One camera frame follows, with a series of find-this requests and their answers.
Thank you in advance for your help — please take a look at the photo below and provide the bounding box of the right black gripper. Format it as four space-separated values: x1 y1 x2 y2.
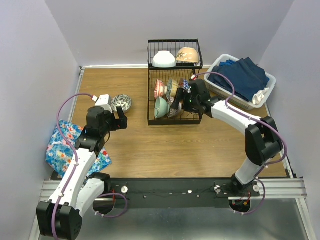
170 87 200 114

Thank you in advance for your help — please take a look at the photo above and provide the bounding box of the blue zigzag red bowl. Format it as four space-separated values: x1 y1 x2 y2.
179 78 191 93

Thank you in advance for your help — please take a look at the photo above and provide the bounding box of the yellow dotted teal bowl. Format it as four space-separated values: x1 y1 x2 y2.
166 78 179 98

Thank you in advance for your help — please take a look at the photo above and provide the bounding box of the mint green bowl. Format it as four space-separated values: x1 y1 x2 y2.
154 97 170 119

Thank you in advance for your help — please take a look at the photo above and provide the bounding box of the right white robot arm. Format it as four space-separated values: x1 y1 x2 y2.
166 79 284 196

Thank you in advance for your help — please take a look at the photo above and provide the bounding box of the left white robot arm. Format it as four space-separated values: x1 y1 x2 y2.
36 106 128 240

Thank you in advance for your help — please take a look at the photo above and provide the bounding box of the red white patterned bowl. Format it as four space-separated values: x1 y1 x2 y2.
154 79 168 100

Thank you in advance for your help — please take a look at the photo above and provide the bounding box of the beige floral bowl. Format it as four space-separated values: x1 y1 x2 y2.
176 47 200 64

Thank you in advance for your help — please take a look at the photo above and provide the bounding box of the white ribbed bowl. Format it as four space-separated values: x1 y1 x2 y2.
152 50 176 68

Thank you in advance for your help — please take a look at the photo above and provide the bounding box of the dark blue folded cloth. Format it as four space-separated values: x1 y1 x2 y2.
212 57 270 102

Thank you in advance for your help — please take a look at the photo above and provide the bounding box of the blue floral cloth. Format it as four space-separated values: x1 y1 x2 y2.
45 120 112 177

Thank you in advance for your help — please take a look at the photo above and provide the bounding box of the white crumpled cloth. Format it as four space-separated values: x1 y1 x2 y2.
251 87 270 106

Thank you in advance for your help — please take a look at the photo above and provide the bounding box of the white plastic basket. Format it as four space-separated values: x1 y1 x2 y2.
204 54 276 111

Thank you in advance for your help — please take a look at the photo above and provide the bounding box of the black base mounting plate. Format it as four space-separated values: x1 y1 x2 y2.
93 177 263 214

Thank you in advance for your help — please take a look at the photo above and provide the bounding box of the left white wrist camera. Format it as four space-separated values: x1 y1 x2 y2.
94 94 113 113

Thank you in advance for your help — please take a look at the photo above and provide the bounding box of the black wire dish rack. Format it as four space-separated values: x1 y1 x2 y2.
147 39 203 126

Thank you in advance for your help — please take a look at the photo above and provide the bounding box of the aluminium frame rail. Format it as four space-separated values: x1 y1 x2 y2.
27 66 311 240

